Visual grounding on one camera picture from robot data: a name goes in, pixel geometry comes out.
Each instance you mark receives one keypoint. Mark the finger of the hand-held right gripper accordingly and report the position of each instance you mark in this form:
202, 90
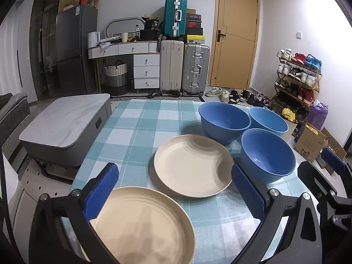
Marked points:
334, 159
313, 176

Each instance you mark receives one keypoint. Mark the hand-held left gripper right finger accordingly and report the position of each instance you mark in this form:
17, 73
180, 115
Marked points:
247, 192

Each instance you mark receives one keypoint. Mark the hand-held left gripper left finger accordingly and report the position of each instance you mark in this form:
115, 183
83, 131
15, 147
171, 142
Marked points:
100, 192

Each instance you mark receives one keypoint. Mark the dark blue bowl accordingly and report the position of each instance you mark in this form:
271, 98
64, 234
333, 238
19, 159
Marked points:
268, 154
224, 121

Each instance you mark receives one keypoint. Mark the beige round plate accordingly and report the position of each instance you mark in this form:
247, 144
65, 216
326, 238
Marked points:
145, 225
192, 165

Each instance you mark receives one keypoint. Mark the light blue bowl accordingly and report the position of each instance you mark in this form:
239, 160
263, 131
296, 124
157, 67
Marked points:
269, 121

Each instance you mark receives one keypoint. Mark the brown cardboard box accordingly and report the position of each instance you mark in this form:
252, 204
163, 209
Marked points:
309, 143

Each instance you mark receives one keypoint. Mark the purple plastic bag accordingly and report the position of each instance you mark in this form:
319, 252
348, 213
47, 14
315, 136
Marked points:
319, 112

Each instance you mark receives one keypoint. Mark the yellow bag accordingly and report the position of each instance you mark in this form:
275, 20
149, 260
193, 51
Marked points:
288, 112

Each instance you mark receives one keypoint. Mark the teal checkered tablecloth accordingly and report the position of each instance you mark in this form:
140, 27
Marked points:
137, 132

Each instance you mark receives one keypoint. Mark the marble top coffee table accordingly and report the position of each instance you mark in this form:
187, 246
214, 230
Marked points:
63, 123

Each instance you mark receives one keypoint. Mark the group of assorted shoes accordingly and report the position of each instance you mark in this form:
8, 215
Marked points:
233, 95

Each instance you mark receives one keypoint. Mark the black slipper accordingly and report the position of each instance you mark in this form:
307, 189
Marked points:
150, 95

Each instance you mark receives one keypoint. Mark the woven laundry basket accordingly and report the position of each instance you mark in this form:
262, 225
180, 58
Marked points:
115, 77

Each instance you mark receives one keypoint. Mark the silver suitcase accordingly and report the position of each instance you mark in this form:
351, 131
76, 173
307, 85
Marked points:
195, 68

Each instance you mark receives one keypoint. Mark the white dressing table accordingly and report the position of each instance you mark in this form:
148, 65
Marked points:
132, 60

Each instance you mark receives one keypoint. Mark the grey refrigerator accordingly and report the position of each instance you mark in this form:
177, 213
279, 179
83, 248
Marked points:
74, 52

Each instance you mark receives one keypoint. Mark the beige suitcase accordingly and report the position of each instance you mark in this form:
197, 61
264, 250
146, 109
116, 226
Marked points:
171, 66

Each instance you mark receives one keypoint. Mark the white electric kettle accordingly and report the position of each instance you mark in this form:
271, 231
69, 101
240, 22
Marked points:
92, 40

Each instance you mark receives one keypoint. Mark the dark glass cabinet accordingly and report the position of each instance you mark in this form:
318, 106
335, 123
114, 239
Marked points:
41, 46

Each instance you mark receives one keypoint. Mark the white cup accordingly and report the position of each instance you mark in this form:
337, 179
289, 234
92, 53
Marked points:
125, 37

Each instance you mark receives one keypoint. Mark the wooden door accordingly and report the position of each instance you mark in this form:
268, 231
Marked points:
233, 33

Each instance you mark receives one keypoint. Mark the clear plastic bottle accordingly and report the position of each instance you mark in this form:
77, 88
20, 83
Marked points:
136, 31

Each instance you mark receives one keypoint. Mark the black bag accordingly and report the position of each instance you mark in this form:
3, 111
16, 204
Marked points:
150, 34

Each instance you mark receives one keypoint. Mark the oval mirror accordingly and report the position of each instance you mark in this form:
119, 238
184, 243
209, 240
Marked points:
121, 26

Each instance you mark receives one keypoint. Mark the black red shoe box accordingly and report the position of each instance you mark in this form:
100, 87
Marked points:
194, 24

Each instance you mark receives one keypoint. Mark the black printed box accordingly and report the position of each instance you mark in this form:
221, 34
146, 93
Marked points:
152, 23

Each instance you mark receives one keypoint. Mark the teal suitcase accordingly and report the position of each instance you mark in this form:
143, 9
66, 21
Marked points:
176, 16

